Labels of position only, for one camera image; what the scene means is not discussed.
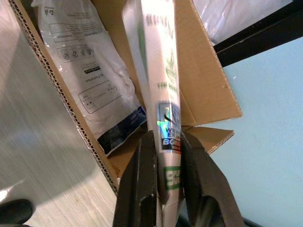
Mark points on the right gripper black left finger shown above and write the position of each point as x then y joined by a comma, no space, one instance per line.
135,189

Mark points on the white plastic bag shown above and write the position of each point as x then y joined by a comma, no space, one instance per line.
236,16

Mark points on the white printed plastic packet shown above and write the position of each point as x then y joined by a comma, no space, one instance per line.
94,71

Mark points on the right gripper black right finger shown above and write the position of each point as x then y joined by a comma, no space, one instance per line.
203,189

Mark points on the brown cardboard box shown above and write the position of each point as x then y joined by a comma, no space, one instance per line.
201,71

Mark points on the robot black foot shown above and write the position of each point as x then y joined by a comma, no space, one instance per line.
14,211

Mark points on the white green toothpaste box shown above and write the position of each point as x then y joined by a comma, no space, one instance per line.
163,71

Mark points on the black door frame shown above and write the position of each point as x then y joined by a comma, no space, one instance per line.
260,40

